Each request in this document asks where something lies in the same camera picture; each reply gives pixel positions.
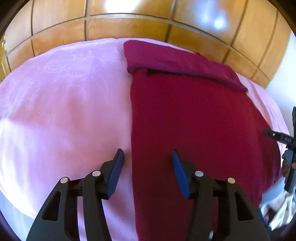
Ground dark red knit garment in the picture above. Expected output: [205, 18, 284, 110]
[124, 40, 280, 240]

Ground right hand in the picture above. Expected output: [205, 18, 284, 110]
[281, 154, 296, 177]

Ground white cloth pile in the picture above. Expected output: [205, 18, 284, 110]
[259, 190, 295, 231]

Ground pink bed sheet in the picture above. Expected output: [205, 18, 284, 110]
[1, 39, 280, 240]

